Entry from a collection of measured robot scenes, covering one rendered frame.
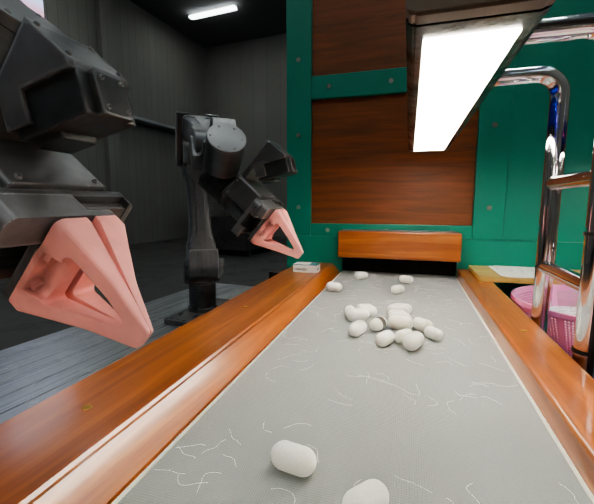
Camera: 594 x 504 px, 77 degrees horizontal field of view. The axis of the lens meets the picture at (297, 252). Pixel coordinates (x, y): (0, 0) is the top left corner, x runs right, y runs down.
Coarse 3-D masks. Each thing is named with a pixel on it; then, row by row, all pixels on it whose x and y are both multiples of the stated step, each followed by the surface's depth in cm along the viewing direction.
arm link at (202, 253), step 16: (192, 176) 84; (192, 192) 84; (192, 208) 84; (208, 208) 85; (192, 224) 84; (208, 224) 85; (192, 240) 83; (208, 240) 84; (192, 256) 82; (208, 256) 84; (192, 272) 83; (208, 272) 84
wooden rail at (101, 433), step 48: (288, 288) 73; (192, 336) 47; (240, 336) 48; (96, 384) 35; (144, 384) 35; (192, 384) 36; (0, 432) 27; (48, 432) 27; (96, 432) 27; (144, 432) 29; (0, 480) 23; (48, 480) 23; (96, 480) 24
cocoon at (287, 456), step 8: (272, 448) 27; (280, 448) 27; (288, 448) 27; (296, 448) 26; (304, 448) 26; (272, 456) 27; (280, 456) 26; (288, 456) 26; (296, 456) 26; (304, 456) 26; (312, 456) 26; (280, 464) 26; (288, 464) 26; (296, 464) 26; (304, 464) 26; (312, 464) 26; (288, 472) 26; (296, 472) 26; (304, 472) 26; (312, 472) 26
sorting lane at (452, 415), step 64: (320, 320) 61; (448, 320) 61; (256, 384) 40; (320, 384) 40; (384, 384) 40; (448, 384) 40; (512, 384) 40; (192, 448) 29; (256, 448) 29; (320, 448) 29; (384, 448) 29; (448, 448) 29; (512, 448) 29
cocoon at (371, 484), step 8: (368, 480) 24; (376, 480) 24; (352, 488) 23; (360, 488) 23; (368, 488) 23; (376, 488) 23; (384, 488) 23; (344, 496) 23; (352, 496) 22; (360, 496) 22; (368, 496) 22; (376, 496) 23; (384, 496) 23
